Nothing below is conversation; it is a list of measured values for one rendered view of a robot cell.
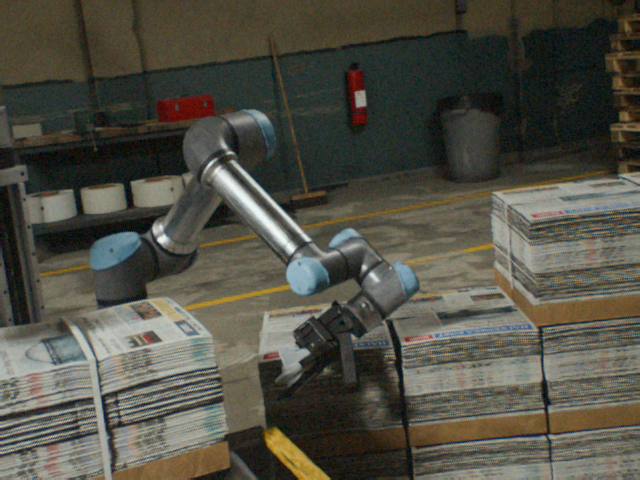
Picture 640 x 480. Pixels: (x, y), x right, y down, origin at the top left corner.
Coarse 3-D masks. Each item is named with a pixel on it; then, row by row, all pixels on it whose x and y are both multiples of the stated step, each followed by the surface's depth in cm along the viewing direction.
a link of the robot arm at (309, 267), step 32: (192, 128) 211; (224, 128) 211; (192, 160) 206; (224, 160) 205; (224, 192) 203; (256, 192) 202; (256, 224) 200; (288, 224) 198; (288, 256) 196; (320, 256) 195; (320, 288) 193
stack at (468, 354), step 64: (384, 320) 226; (448, 320) 219; (512, 320) 214; (320, 384) 207; (384, 384) 208; (448, 384) 209; (512, 384) 209; (576, 384) 210; (448, 448) 211; (512, 448) 211; (576, 448) 212
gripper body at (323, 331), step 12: (324, 312) 200; (336, 312) 199; (348, 312) 197; (312, 324) 196; (324, 324) 198; (336, 324) 198; (348, 324) 198; (360, 324) 196; (300, 336) 195; (312, 336) 195; (324, 336) 195; (336, 336) 197; (360, 336) 198; (300, 348) 199; (312, 348) 194; (336, 348) 195; (324, 360) 195
